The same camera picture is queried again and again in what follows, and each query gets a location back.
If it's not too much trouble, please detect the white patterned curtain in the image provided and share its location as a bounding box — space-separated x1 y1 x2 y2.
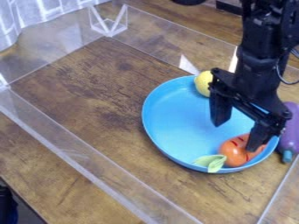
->
0 0 110 52

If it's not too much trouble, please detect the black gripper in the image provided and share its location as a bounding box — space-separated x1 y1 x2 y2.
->
210 47 293 152

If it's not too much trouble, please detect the yellow toy lemon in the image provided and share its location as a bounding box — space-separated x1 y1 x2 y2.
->
194 71 213 97

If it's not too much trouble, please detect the purple toy eggplant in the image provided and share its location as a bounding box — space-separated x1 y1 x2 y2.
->
278 101 299 163

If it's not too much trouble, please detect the black cable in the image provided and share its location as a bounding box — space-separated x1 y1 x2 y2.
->
276 47 299 86

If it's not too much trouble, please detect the orange toy carrot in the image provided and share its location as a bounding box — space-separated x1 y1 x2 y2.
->
193 134 268 173

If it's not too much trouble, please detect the blue round tray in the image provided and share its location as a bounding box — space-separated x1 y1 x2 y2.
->
142 75 280 173

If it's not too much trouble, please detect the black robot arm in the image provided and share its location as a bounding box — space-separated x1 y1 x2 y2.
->
210 0 299 152

